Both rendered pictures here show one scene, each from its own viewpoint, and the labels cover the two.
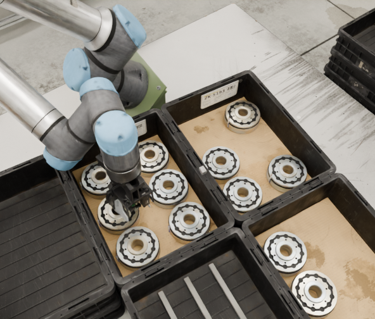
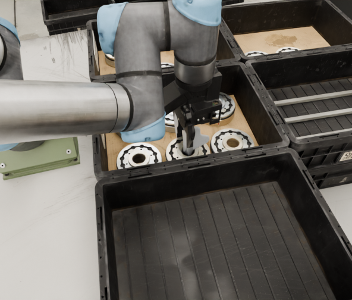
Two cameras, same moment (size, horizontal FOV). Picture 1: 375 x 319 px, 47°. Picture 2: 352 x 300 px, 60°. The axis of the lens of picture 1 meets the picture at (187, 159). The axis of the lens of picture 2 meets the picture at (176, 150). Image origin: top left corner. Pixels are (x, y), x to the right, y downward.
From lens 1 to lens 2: 0.81 m
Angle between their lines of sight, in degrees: 41
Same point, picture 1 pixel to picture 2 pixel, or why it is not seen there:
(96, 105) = (148, 11)
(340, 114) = not seen: hidden behind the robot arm
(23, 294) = (260, 269)
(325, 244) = (251, 48)
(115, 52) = (13, 58)
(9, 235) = (175, 280)
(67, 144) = (155, 91)
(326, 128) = not seen: hidden behind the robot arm
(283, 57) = (57, 41)
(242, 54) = (32, 61)
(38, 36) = not seen: outside the picture
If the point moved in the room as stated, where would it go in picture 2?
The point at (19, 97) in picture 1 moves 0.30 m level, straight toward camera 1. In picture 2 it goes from (71, 89) to (289, 59)
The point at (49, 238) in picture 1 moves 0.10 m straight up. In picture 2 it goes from (193, 231) to (196, 207)
